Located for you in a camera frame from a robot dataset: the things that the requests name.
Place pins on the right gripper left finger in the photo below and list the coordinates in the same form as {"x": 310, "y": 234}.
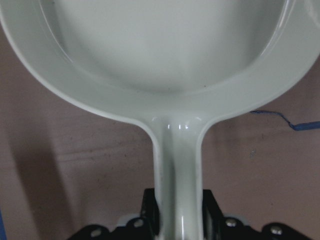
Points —
{"x": 150, "y": 214}

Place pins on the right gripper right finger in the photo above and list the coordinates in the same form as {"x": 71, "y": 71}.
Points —
{"x": 212, "y": 217}

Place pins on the pale green dustpan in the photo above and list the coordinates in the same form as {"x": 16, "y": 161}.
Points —
{"x": 172, "y": 67}

